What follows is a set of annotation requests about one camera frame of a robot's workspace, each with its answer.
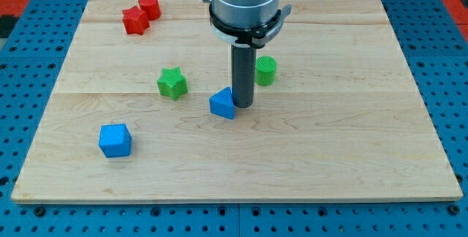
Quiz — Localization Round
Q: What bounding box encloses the blue cube block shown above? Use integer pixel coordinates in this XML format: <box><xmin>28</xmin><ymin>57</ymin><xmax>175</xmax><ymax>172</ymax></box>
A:
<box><xmin>98</xmin><ymin>124</ymin><xmax>132</xmax><ymax>158</ymax></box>

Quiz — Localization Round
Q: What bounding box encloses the red star block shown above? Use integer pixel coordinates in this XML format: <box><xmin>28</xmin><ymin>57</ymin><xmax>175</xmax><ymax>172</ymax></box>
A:
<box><xmin>122</xmin><ymin>6</ymin><xmax>150</xmax><ymax>35</ymax></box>

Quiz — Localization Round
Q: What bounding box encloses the black clamp ring mount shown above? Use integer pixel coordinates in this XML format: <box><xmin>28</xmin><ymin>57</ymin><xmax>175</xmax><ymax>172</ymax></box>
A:
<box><xmin>208</xmin><ymin>4</ymin><xmax>292</xmax><ymax>49</ymax></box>

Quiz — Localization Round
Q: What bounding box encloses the green cylinder block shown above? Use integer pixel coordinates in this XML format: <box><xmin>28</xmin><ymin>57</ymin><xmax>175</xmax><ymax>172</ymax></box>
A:
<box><xmin>255</xmin><ymin>56</ymin><xmax>277</xmax><ymax>86</ymax></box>

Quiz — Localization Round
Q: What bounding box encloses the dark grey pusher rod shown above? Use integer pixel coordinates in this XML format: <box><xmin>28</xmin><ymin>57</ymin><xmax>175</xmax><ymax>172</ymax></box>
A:
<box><xmin>231</xmin><ymin>45</ymin><xmax>257</xmax><ymax>108</ymax></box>

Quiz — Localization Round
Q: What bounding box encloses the green star block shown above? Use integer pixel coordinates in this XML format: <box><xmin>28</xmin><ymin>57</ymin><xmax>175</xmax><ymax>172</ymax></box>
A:
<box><xmin>157</xmin><ymin>67</ymin><xmax>188</xmax><ymax>100</ymax></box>

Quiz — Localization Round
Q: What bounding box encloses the blue triangle block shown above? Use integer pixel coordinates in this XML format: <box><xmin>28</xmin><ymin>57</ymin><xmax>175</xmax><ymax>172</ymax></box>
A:
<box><xmin>209</xmin><ymin>86</ymin><xmax>235</xmax><ymax>119</ymax></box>

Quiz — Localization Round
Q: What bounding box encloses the red cylinder block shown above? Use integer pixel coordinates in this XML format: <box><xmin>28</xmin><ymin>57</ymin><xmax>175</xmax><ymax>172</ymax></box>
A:
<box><xmin>138</xmin><ymin>0</ymin><xmax>162</xmax><ymax>20</ymax></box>

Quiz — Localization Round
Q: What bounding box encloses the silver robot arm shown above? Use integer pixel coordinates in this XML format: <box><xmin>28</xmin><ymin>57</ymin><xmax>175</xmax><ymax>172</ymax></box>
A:
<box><xmin>202</xmin><ymin>0</ymin><xmax>292</xmax><ymax>108</ymax></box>

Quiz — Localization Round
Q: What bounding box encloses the light wooden board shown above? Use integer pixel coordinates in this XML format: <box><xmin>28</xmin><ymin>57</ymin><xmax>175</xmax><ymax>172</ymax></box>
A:
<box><xmin>12</xmin><ymin>0</ymin><xmax>463</xmax><ymax>204</ymax></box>

